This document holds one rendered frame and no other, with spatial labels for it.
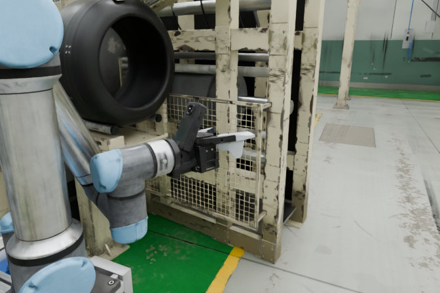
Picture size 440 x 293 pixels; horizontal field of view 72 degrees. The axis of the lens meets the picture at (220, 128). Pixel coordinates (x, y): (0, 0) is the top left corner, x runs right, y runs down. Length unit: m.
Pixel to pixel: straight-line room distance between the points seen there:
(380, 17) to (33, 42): 10.17
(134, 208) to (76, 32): 0.88
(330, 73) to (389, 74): 1.62
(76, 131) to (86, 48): 0.69
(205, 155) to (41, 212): 0.33
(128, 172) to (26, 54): 0.26
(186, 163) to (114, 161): 0.17
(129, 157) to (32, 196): 0.17
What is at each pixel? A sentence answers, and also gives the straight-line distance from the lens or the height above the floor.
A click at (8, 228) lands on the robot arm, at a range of 0.73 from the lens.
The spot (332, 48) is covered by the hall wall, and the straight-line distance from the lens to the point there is 10.35.
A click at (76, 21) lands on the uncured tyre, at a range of 1.38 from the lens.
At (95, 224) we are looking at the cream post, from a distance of 2.04.
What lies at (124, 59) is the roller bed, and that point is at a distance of 2.06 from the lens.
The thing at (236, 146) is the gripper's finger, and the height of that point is 1.05.
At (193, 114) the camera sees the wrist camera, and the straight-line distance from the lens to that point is 0.67.
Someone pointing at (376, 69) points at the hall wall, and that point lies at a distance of 10.36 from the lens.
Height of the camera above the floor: 1.28
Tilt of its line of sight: 15 degrees down
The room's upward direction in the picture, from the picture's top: straight up
